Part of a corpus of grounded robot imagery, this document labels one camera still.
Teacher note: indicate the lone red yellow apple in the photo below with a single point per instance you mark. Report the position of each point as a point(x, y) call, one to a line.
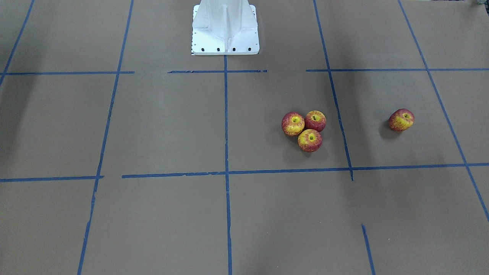
point(401, 120)

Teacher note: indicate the front red yellow apple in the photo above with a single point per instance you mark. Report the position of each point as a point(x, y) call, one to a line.
point(310, 140)

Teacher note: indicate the back red yellow apple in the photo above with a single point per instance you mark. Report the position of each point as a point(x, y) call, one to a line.
point(315, 120)

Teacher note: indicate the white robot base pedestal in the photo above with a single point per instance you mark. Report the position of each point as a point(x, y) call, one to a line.
point(225, 27)

